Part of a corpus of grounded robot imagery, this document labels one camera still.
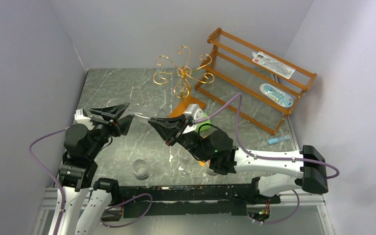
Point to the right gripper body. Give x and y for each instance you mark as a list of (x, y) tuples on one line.
[(176, 130)]

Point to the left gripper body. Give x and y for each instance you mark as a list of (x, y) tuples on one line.
[(105, 128)]

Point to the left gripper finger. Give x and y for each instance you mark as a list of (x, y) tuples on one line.
[(124, 125), (110, 113)]

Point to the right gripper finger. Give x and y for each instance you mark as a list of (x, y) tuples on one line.
[(179, 120), (168, 133)]

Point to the clear wine glass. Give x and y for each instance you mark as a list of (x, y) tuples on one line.
[(209, 176), (185, 168), (142, 173), (143, 113)]

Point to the green plastic wine glass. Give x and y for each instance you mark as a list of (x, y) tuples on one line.
[(204, 126)]

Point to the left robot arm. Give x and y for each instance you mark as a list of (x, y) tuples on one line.
[(80, 200)]

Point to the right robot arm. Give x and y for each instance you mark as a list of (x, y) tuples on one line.
[(301, 169)]

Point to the gold wine glass rack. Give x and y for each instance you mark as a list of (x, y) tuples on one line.
[(183, 89)]

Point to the wooden shelf rack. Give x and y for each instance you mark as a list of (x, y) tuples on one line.
[(235, 72)]

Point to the blue marker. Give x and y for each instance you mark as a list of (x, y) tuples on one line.
[(279, 139)]

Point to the blue blister pack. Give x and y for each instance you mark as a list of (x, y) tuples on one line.
[(276, 95)]

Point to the white packaged item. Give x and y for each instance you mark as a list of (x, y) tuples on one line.
[(273, 64)]

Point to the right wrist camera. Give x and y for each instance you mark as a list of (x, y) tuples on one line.
[(194, 111)]

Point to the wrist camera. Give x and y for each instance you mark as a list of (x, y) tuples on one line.
[(194, 111), (81, 116)]

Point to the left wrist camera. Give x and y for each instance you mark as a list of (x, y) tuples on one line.
[(81, 116)]

